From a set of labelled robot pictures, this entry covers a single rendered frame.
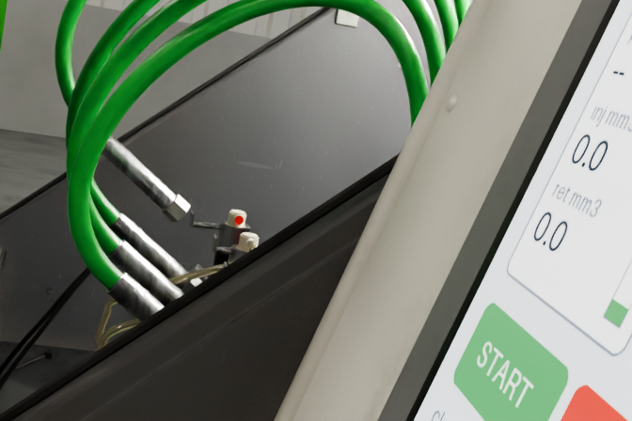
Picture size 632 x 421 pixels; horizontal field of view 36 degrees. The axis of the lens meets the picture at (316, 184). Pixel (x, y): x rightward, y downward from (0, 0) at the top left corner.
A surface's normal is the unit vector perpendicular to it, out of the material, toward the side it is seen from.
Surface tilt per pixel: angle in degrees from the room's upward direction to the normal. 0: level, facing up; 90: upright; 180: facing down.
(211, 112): 90
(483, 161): 76
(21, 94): 90
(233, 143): 90
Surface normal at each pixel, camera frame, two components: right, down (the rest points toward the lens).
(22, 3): 0.29, 0.23
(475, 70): -0.89, -0.37
